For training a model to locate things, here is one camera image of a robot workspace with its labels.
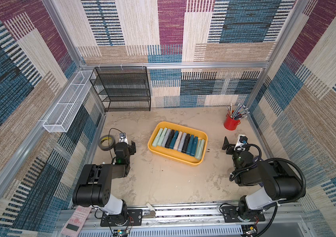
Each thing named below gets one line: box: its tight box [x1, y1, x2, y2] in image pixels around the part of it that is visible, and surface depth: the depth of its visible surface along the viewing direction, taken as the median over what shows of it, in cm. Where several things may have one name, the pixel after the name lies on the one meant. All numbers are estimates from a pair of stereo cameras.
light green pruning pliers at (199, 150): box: [194, 138, 206, 160], surface depth 96 cm
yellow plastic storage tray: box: [147, 120, 209, 166], surface depth 98 cm
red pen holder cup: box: [223, 113, 241, 131], surface depth 110 cm
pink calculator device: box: [60, 205, 92, 237], surface depth 73 cm
